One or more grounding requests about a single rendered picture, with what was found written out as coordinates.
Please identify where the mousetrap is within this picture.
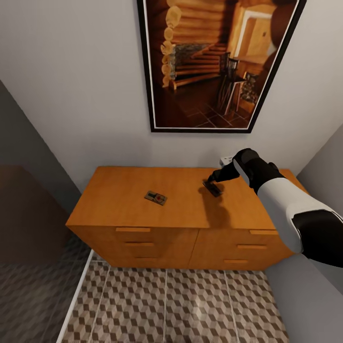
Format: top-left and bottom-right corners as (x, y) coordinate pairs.
(203, 181), (222, 197)
(144, 190), (167, 205)

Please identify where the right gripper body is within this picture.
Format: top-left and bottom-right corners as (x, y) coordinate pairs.
(213, 165), (239, 182)

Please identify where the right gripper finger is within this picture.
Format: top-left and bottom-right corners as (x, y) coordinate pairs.
(208, 173), (216, 182)

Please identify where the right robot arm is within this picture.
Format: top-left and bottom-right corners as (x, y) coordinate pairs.
(208, 148), (343, 295)

